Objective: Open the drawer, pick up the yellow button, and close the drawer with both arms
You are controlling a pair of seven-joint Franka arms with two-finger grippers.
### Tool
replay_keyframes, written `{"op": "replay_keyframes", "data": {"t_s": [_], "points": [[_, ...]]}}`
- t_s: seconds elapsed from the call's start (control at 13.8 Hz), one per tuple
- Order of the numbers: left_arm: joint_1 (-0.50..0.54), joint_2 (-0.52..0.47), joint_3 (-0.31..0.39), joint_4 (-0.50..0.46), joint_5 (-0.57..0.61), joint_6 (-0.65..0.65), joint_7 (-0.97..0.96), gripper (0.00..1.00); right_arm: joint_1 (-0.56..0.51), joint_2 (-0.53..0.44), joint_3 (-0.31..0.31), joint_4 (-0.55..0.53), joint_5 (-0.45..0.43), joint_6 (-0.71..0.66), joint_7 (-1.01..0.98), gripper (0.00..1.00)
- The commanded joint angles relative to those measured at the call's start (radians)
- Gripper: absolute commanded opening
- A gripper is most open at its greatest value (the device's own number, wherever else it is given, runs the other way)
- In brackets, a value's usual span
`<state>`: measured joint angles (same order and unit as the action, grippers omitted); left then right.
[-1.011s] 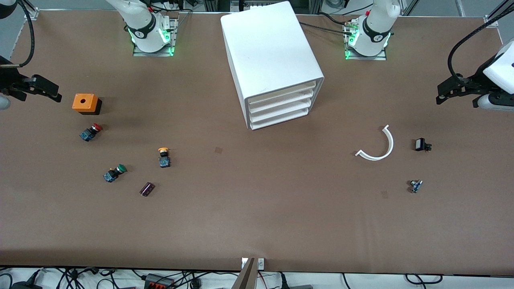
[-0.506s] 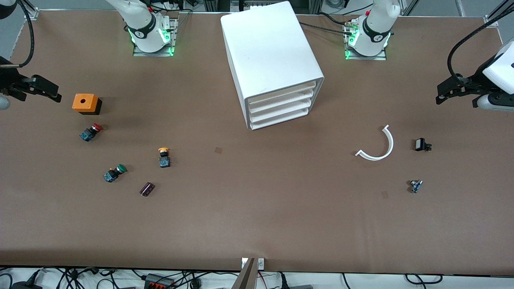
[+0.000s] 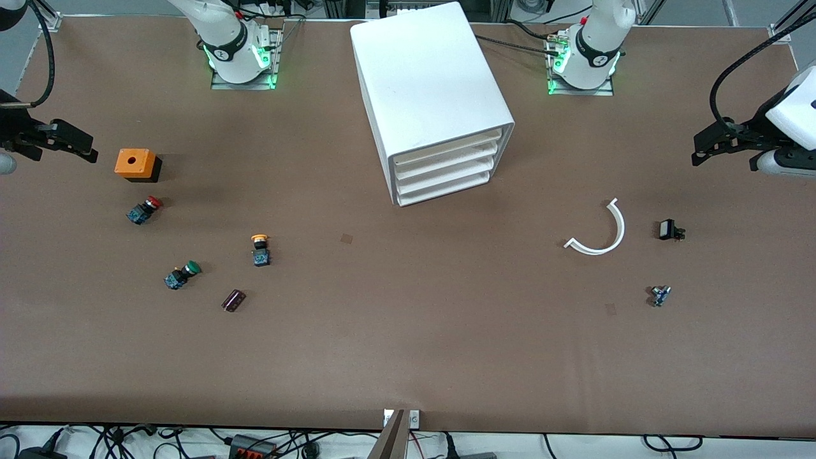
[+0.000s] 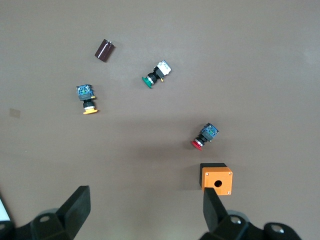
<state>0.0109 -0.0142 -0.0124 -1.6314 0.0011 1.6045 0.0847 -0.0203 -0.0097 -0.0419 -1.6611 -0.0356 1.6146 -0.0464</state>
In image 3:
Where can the brown camera pole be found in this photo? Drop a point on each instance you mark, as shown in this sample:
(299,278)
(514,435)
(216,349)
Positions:
(390,443)

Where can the red mushroom push button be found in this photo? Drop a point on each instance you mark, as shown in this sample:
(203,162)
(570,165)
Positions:
(141,211)

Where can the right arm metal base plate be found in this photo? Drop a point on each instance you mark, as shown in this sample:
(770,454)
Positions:
(242,85)

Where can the small blue metal potentiometer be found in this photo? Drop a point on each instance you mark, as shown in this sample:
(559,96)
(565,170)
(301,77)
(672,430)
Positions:
(660,296)

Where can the white drawer cabinet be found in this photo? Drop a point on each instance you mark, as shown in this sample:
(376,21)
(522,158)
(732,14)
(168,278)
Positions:
(421,76)

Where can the orange button enclosure box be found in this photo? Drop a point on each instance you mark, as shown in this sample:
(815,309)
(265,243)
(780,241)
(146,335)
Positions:
(134,162)

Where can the black orange power strip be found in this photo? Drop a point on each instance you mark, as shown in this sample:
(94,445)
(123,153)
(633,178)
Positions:
(252,449)

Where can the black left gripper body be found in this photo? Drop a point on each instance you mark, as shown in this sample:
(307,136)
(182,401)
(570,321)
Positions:
(757,127)

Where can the yellow mushroom push button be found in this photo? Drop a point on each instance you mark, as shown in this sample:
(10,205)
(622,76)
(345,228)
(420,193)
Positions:
(260,255)

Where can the green mushroom push button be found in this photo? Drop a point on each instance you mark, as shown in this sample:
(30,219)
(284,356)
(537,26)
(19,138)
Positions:
(180,276)

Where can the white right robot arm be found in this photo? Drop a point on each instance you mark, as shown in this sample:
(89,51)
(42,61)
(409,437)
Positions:
(223,57)

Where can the dark maroon cylindrical capacitor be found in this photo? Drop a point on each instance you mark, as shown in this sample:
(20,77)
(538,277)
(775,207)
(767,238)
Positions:
(233,300)

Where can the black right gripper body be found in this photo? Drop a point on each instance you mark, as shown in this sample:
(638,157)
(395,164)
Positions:
(15,129)

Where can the white plastic drawer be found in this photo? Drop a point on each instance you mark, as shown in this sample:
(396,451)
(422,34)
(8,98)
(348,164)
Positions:
(446,189)
(446,148)
(446,162)
(446,175)

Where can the white curved plastic strip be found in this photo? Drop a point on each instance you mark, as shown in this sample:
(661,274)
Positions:
(621,228)

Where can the small black switch component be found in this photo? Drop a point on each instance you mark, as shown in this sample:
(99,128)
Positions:
(667,229)

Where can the small white metal bracket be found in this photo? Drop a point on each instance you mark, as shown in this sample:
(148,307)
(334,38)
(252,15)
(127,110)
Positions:
(388,418)
(414,418)

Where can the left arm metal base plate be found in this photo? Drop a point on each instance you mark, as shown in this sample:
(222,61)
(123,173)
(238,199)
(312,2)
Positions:
(583,92)

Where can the metal table corner bracket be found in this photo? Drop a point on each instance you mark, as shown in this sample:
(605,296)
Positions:
(51,20)
(779,34)

